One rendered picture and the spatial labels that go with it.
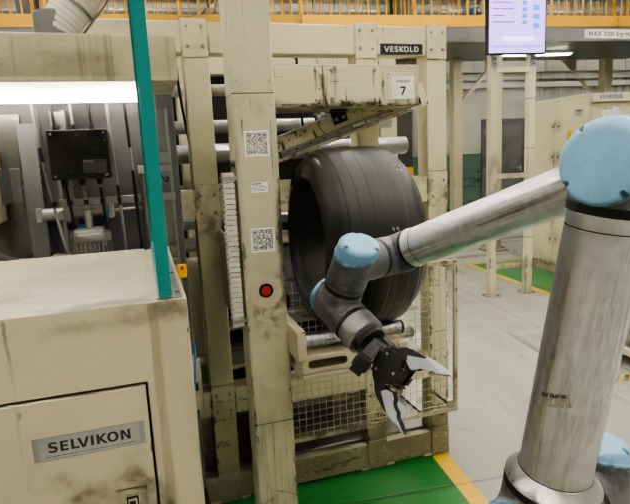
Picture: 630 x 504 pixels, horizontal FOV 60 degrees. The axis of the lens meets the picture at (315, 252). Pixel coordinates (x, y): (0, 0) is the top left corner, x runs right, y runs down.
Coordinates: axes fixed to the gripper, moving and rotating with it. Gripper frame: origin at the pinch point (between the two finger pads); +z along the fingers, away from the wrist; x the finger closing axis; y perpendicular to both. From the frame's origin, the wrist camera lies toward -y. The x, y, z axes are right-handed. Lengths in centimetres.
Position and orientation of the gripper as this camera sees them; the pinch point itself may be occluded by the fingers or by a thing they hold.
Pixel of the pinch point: (426, 406)
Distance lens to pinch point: 108.9
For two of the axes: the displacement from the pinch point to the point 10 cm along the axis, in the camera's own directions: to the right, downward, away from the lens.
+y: 6.4, 2.1, 7.4
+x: -5.3, 8.1, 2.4
